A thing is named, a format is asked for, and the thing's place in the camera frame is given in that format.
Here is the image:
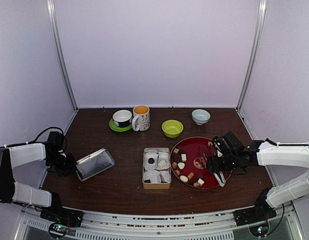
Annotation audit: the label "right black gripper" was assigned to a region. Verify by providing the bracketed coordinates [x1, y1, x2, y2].
[206, 154, 239, 174]

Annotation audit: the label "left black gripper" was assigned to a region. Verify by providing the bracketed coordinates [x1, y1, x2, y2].
[46, 152, 78, 177]

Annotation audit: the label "metal serving tongs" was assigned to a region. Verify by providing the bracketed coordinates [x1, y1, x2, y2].
[197, 145, 227, 188]

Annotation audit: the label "round red tray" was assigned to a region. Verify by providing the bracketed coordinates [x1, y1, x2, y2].
[169, 137, 231, 190]

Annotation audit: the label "bear print tin lid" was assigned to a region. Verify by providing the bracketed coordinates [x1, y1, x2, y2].
[75, 148, 116, 182]

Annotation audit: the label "white rectangular chocolate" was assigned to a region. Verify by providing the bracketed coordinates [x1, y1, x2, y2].
[158, 160, 166, 168]

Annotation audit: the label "beige tin box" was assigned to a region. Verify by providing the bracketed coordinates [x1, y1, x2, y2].
[142, 147, 172, 190]

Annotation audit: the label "dark swirl chocolate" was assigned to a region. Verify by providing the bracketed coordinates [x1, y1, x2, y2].
[148, 158, 155, 164]

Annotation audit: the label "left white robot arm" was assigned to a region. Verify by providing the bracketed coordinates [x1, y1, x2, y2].
[0, 141, 76, 222]

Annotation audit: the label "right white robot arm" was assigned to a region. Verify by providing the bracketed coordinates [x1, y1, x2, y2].
[206, 138, 309, 221]

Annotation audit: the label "white chocolate cube front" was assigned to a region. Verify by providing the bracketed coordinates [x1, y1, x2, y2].
[197, 178, 205, 186]

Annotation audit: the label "caramel ridged chocolate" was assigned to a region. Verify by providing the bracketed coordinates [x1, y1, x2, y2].
[187, 172, 194, 180]

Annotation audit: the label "white block chocolate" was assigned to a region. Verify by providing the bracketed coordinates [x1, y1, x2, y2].
[181, 153, 187, 162]

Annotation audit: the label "dark leaf chocolate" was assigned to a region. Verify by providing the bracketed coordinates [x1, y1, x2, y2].
[178, 146, 185, 153]

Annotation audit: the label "white heart chocolate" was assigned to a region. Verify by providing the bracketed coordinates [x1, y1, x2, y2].
[177, 162, 185, 170]

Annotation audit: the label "white oval chocolate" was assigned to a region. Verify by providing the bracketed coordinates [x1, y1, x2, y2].
[179, 175, 189, 183]

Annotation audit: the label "dark rose chocolate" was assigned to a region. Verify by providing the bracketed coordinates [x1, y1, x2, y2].
[174, 156, 182, 163]

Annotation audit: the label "pale blue bowl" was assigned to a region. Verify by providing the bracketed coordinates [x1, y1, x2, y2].
[191, 109, 211, 126]

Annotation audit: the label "lime green bowl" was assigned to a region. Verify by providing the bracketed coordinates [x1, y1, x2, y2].
[161, 119, 184, 138]

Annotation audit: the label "green saucer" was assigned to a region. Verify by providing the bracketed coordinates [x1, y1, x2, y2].
[109, 117, 134, 132]

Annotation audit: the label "white and navy cup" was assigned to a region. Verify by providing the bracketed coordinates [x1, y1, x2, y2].
[112, 109, 133, 128]

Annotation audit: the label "patterned mug yellow inside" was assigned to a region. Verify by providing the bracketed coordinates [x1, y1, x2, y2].
[131, 105, 150, 132]

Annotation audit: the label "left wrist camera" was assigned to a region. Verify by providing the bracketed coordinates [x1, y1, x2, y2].
[47, 131, 65, 154]

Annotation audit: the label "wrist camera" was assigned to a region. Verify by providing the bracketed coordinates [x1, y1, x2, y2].
[47, 131, 65, 154]
[212, 131, 245, 157]

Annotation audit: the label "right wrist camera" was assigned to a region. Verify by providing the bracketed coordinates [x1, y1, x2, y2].
[212, 131, 245, 157]

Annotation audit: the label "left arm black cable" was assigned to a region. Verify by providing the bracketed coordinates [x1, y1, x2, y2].
[33, 126, 68, 153]

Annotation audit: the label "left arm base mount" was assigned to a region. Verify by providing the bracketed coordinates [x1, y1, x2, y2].
[39, 208, 84, 239]

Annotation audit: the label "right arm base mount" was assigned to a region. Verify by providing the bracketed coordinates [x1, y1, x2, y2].
[233, 207, 277, 238]

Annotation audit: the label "front metal rail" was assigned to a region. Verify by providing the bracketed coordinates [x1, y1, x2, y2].
[21, 209, 295, 240]

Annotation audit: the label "left aluminium frame post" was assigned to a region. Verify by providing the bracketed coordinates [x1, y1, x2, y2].
[46, 0, 78, 112]

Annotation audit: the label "aluminium frame post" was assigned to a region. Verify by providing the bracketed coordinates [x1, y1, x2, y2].
[46, 0, 78, 112]
[236, 0, 268, 112]

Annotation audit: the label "right aluminium frame post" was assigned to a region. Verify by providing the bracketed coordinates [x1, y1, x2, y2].
[236, 0, 268, 112]

